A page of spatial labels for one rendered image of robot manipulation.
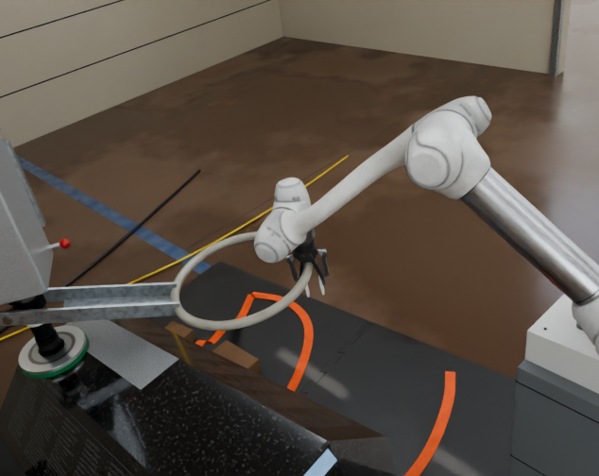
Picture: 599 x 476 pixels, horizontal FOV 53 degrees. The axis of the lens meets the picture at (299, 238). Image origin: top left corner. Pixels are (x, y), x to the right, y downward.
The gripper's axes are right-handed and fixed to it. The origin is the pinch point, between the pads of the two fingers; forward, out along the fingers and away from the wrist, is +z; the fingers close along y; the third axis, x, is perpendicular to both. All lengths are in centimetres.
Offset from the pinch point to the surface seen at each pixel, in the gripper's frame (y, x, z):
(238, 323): 21.6, 24.0, -10.1
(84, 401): 69, 39, -3
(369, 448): -11, 52, 18
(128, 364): 59, 25, -2
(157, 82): 186, -506, 84
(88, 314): 68, 18, -18
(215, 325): 28.8, 23.2, -10.0
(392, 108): -60, -354, 101
